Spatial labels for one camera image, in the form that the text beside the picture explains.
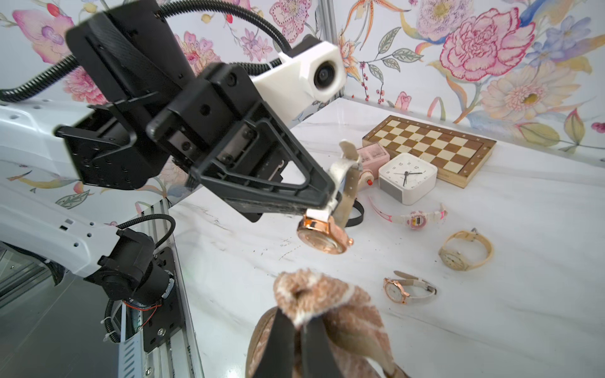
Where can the pink toy music box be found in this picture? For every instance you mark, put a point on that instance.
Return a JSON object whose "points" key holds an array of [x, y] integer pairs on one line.
{"points": [[373, 157]]}

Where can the brown striped cloth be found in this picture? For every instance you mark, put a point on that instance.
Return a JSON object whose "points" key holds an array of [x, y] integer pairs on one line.
{"points": [[358, 339]]}

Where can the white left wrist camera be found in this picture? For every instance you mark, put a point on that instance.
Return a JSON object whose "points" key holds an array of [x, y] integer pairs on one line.
{"points": [[313, 71]]}

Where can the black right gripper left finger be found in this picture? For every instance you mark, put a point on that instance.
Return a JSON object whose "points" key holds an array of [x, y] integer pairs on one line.
{"points": [[273, 346]]}

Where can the black band wristwatch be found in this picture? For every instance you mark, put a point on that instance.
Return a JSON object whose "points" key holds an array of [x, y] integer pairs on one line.
{"points": [[358, 216]]}

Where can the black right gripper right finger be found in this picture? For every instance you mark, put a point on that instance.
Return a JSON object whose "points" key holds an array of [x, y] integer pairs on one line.
{"points": [[316, 354]]}

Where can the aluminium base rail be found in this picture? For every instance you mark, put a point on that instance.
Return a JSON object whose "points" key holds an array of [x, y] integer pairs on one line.
{"points": [[106, 297]]}

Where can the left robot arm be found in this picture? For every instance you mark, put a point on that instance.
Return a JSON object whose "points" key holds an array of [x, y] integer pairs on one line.
{"points": [[120, 97]]}

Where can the wooden chessboard box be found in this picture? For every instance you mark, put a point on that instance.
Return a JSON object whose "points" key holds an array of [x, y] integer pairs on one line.
{"points": [[457, 155]]}

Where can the pink white wristwatch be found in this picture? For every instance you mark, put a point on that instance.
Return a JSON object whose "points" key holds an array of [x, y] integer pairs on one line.
{"points": [[416, 220]]}

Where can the white square alarm clock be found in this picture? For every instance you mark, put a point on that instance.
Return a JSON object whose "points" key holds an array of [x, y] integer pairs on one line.
{"points": [[407, 178]]}

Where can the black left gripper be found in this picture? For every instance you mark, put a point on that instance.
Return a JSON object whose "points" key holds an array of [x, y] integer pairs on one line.
{"points": [[259, 168]]}

